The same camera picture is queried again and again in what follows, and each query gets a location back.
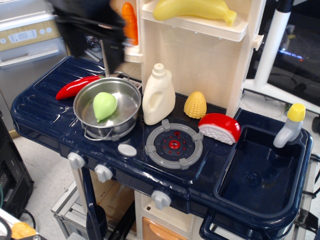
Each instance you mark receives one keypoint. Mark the cream toy detergent bottle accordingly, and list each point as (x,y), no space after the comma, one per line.
(159,97)

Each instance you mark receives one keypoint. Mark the cream toy kitchen shelf unit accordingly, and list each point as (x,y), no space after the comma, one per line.
(203,55)

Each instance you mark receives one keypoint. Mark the yellow toy banana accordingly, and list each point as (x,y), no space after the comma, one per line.
(208,9)

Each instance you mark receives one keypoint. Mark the grey left stove knob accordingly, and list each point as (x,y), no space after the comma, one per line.
(76,161)

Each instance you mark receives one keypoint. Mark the grey toy stove burner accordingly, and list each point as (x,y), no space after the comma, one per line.
(174,146)

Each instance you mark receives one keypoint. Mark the grey middle stove knob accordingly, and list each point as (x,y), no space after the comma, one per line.
(103,173)

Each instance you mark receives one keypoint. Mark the yellow toy corn cob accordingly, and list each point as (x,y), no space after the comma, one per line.
(195,106)

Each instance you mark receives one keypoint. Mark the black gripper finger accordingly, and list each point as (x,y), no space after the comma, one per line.
(113,46)
(74,39)

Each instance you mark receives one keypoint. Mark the grey faucet with yellow cap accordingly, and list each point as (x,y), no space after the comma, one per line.
(292,127)

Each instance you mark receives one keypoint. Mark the red toy chili pepper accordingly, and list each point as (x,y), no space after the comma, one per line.
(73,88)

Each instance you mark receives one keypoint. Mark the orange toy drawer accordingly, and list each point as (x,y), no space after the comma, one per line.
(154,231)

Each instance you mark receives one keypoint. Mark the grey stove knob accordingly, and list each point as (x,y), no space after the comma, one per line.
(76,161)
(103,173)
(161,199)

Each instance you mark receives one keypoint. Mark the grey right stove knob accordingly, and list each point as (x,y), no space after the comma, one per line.
(161,199)

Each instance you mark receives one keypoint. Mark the light green toy pear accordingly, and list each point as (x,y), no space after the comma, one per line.
(104,105)

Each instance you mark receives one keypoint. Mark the navy toy sink basin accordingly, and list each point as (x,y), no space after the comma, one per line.
(261,178)

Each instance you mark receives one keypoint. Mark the black computer case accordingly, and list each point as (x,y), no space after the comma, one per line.
(16,184)

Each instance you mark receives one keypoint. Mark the navy toy kitchen counter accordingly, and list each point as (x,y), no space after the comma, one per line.
(38,116)

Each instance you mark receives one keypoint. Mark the steel pot with handles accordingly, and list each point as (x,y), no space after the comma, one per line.
(122,121)

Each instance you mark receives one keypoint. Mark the aluminium frame cart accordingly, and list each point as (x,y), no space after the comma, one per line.
(69,214)

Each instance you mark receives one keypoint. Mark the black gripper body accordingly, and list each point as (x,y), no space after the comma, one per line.
(99,11)

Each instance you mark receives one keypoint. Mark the grey oval button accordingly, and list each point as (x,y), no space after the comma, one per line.
(127,150)

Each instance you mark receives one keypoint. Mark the white pipe stand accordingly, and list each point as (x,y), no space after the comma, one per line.
(272,43)

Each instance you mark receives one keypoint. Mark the orange toy carrot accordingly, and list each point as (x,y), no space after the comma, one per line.
(131,24)

